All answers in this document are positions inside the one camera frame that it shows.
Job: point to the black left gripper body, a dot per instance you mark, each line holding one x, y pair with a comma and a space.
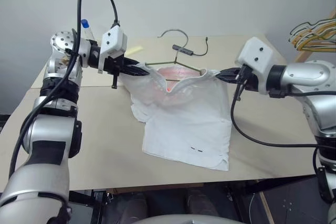
115, 68

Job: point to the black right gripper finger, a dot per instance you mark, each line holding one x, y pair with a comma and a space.
229, 78
231, 71

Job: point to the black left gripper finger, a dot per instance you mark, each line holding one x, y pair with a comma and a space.
135, 64
134, 73

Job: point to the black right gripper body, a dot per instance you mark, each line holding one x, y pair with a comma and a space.
249, 78

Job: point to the white t-shirt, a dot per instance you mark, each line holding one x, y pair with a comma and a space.
183, 119

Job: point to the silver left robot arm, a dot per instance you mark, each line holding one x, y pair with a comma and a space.
50, 140

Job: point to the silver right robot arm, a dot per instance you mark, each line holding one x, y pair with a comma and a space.
315, 90

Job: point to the pale yellow foam piece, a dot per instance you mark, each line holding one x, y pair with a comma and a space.
135, 51

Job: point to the clear bottle with blue cap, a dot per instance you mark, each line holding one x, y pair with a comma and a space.
88, 30

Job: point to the wooden rack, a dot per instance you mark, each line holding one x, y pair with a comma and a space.
315, 47

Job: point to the black furniture beside table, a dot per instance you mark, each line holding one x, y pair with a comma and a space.
4, 120

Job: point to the dark rounded shape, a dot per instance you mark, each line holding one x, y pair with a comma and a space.
203, 205
131, 207

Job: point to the black cabinet under table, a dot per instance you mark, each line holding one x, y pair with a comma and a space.
291, 203

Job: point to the silver robot body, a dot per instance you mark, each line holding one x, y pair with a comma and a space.
178, 219

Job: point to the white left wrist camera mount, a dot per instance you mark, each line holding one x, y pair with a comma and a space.
114, 41

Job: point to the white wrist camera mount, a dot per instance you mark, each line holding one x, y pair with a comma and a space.
114, 41
258, 53

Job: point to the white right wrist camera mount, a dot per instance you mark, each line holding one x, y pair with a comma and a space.
258, 53

